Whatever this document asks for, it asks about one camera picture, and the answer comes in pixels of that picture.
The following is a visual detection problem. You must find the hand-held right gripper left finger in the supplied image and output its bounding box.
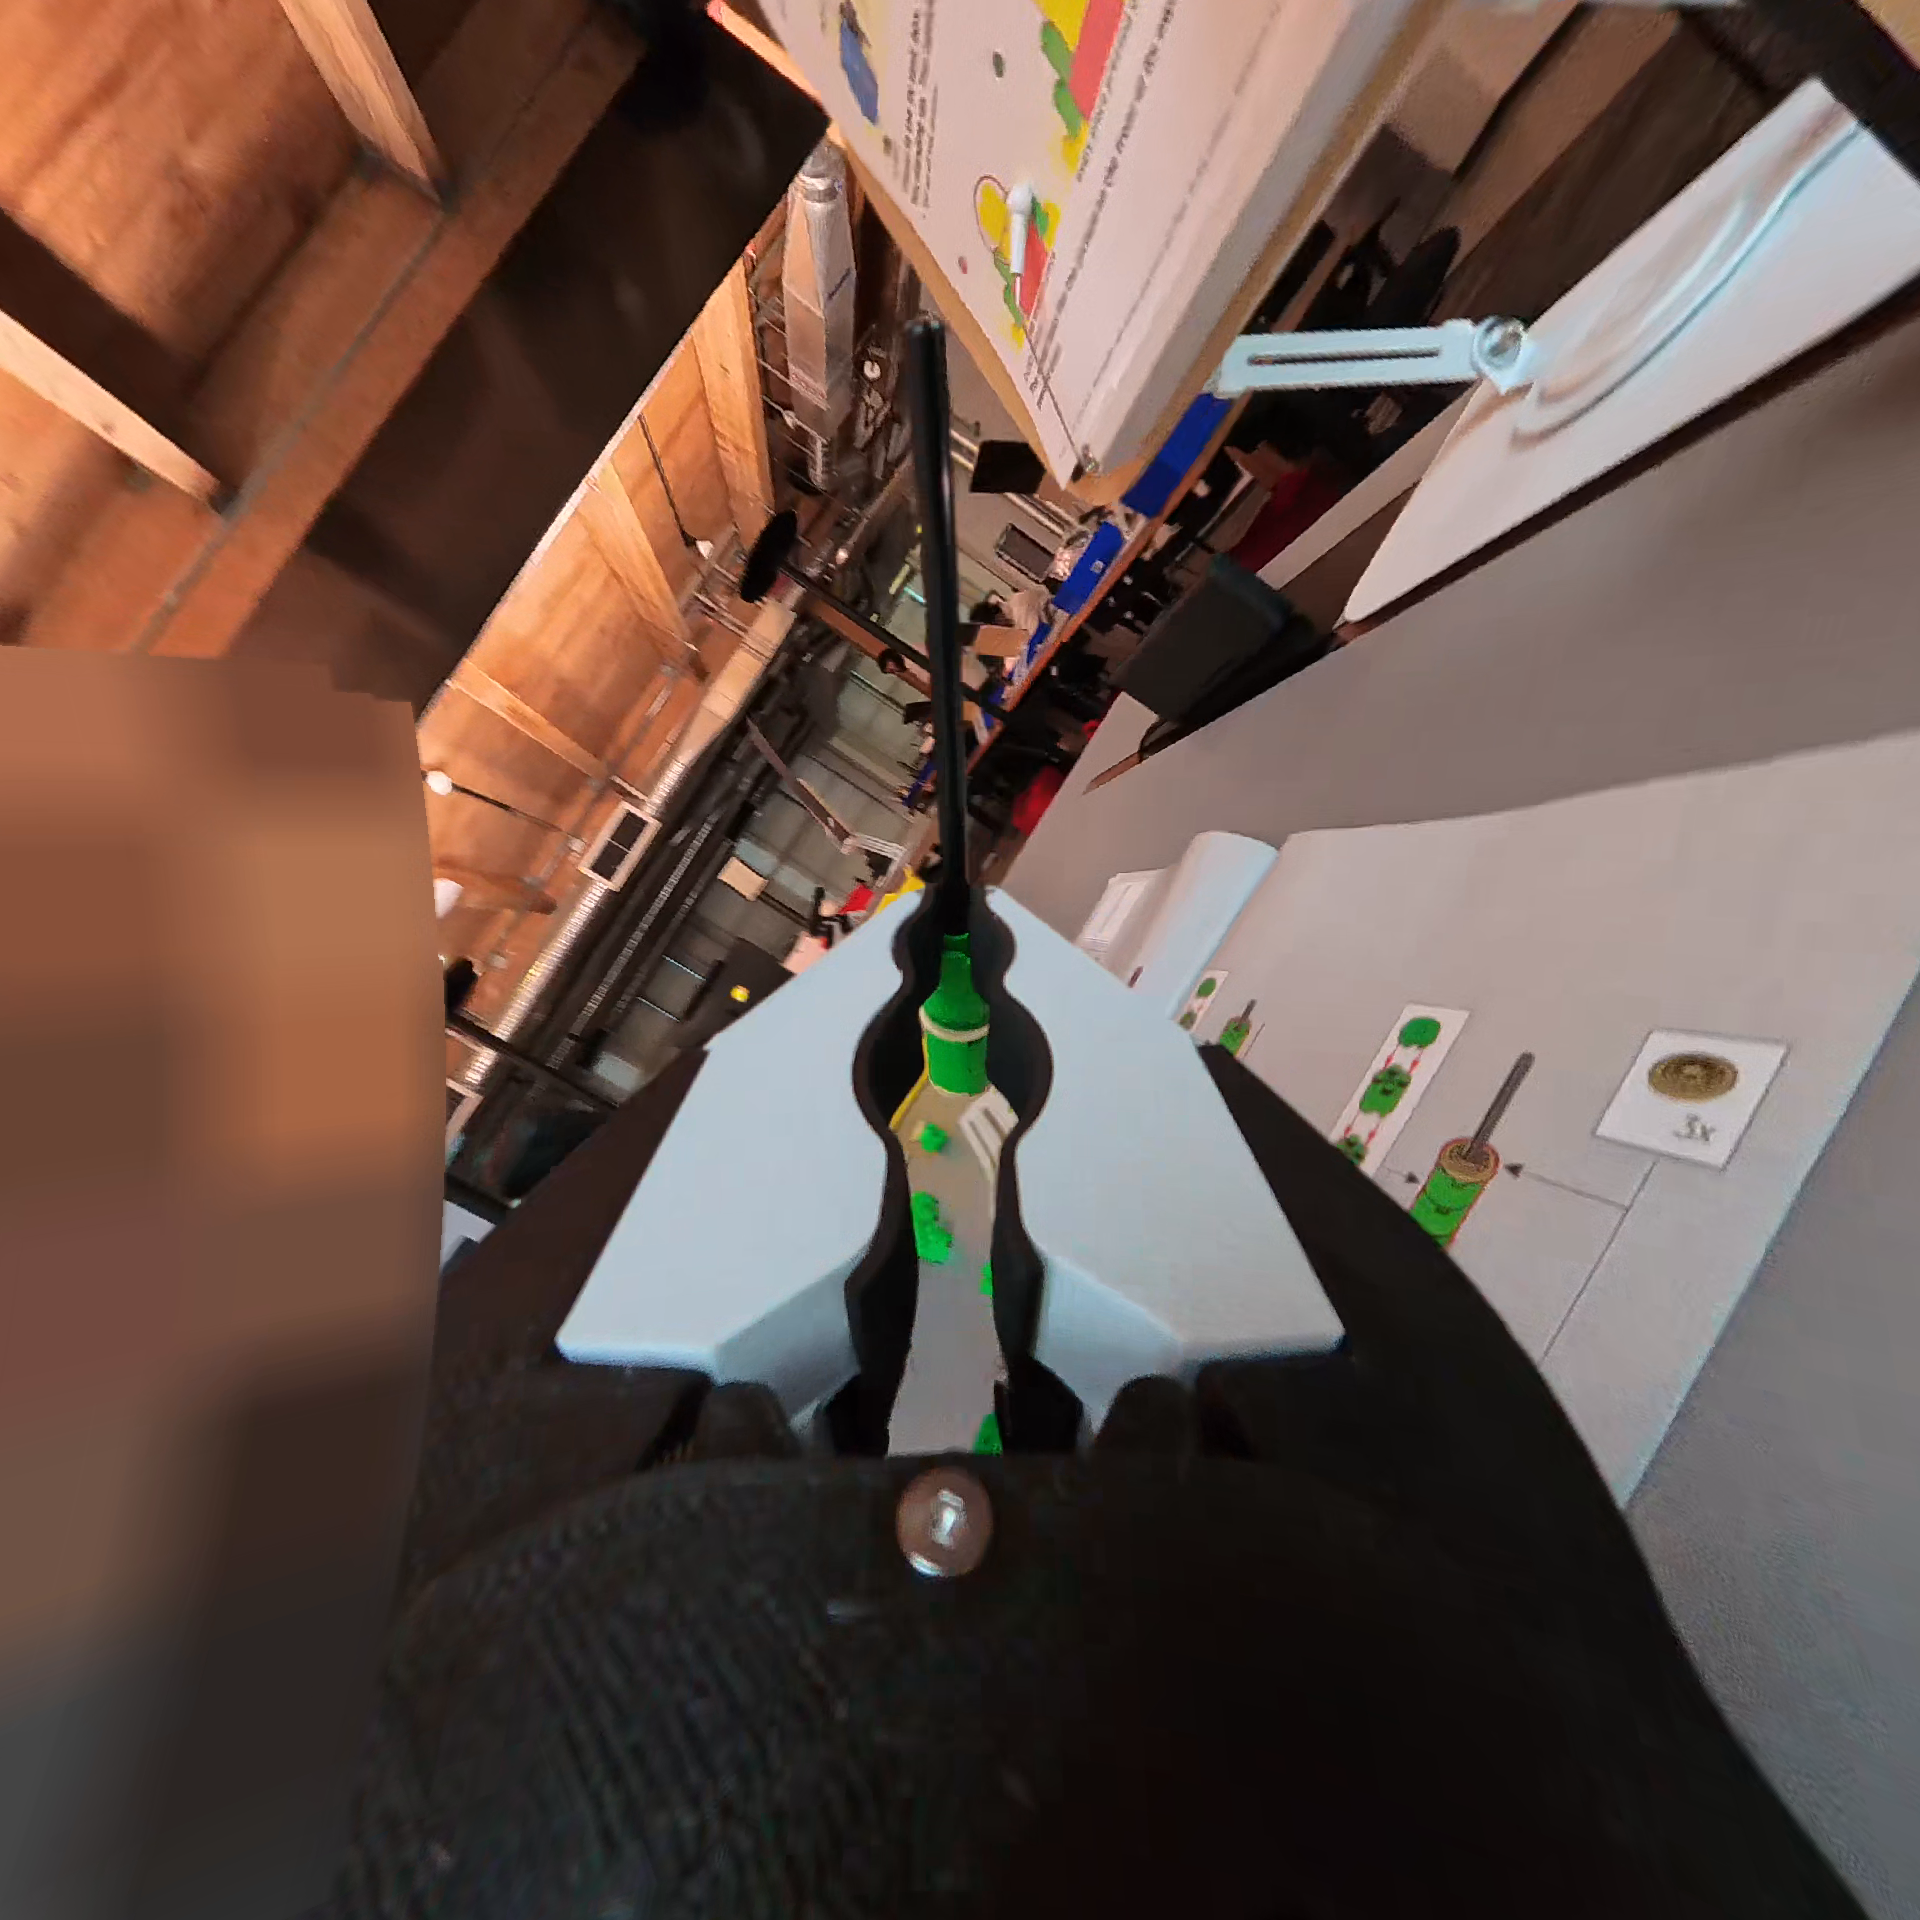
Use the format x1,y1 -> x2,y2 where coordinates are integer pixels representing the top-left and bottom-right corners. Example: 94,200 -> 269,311
556,892 -> 923,1458

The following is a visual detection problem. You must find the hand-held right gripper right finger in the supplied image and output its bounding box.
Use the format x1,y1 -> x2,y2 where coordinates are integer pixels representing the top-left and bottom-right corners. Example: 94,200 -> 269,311
974,886 -> 1350,1453

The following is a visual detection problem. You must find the black rod with green bricks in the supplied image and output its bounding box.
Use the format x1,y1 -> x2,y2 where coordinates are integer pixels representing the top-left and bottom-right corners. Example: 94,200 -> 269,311
897,315 -> 1001,1101

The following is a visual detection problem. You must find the grey desk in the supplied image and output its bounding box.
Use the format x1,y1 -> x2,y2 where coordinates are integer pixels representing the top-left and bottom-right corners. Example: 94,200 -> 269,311
903,323 -> 1920,1920

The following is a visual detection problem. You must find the open instruction booklet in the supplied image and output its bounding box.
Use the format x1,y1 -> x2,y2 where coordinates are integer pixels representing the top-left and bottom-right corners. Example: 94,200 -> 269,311
1082,729 -> 1920,1504

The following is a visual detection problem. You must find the printed instruction sheet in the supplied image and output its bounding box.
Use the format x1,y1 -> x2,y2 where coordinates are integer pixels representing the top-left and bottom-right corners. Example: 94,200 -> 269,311
758,0 -> 1445,466

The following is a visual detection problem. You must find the white wall vent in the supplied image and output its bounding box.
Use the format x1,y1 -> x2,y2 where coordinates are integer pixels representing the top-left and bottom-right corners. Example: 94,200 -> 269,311
578,806 -> 667,892

